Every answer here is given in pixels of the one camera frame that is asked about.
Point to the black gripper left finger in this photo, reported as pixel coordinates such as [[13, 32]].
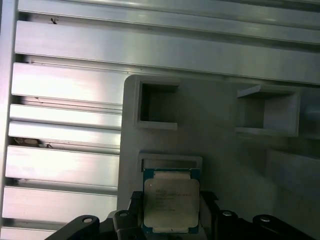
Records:
[[136, 207]]

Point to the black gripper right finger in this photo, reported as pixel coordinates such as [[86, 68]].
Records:
[[225, 225]]

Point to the silver CPU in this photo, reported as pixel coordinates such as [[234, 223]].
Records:
[[171, 202]]

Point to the grey-brown parts rack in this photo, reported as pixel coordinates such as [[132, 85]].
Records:
[[212, 150]]

